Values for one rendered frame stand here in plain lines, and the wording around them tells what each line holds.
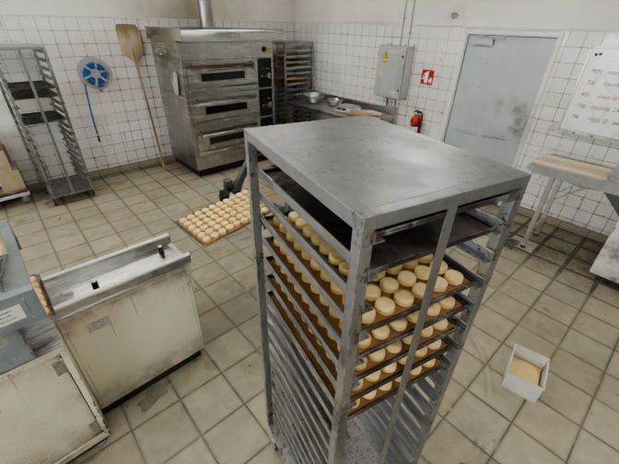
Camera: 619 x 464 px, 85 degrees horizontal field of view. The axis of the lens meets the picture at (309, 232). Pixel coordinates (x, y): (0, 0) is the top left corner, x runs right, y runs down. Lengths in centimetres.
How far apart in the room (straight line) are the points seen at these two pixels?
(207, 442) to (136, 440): 42
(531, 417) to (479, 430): 38
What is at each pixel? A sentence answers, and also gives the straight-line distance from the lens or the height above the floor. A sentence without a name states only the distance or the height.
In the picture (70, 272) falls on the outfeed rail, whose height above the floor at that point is 89.
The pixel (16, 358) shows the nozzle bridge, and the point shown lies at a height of 89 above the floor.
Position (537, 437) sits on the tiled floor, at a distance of 276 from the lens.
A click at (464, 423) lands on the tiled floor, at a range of 261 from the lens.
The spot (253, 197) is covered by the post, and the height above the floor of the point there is 159.
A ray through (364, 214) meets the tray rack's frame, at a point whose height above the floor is 182.
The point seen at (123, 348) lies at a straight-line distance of 235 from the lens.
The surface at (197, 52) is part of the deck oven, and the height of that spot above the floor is 174.
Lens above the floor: 211
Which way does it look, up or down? 32 degrees down
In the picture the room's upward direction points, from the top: 2 degrees clockwise
